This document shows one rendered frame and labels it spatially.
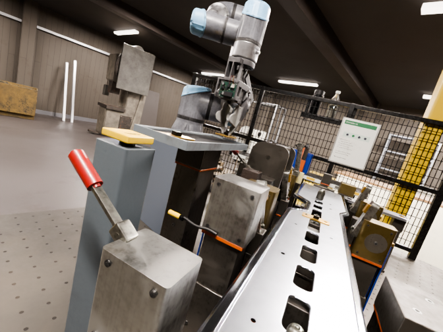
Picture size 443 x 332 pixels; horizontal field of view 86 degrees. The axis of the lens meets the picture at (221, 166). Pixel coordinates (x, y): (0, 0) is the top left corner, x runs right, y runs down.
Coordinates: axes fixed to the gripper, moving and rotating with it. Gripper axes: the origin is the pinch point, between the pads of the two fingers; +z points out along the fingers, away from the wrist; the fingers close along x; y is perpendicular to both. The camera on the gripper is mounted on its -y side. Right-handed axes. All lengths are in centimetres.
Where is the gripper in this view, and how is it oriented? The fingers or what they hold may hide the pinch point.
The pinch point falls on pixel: (228, 130)
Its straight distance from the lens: 74.5
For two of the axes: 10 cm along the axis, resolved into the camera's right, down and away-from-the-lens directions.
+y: -5.0, 0.3, -8.6
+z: -2.6, 9.5, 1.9
